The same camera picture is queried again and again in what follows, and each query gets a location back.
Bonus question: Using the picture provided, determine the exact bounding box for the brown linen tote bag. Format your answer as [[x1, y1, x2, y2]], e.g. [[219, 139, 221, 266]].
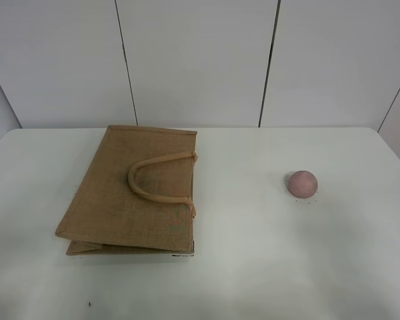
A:
[[55, 125, 197, 255]]

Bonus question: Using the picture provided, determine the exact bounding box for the pink peach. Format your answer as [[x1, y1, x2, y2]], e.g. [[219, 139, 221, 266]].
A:
[[284, 171, 319, 199]]

